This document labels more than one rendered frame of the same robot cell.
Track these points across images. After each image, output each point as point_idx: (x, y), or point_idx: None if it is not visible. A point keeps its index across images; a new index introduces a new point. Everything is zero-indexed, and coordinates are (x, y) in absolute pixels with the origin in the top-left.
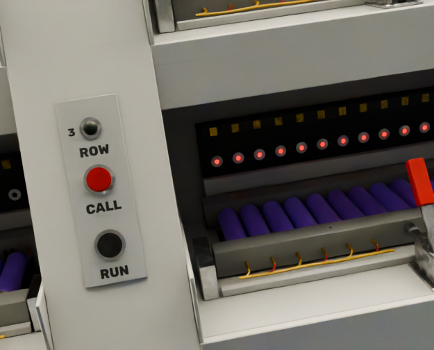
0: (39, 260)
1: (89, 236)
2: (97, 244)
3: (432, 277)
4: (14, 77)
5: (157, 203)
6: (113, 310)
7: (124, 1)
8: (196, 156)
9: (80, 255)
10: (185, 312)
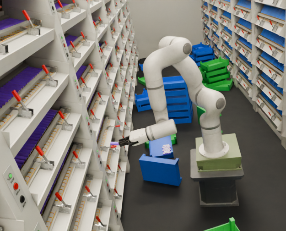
0: (113, 111)
1: (113, 107)
2: (114, 108)
3: (116, 104)
4: (109, 96)
5: (113, 103)
6: (115, 113)
7: (109, 87)
8: None
9: (113, 109)
10: (116, 112)
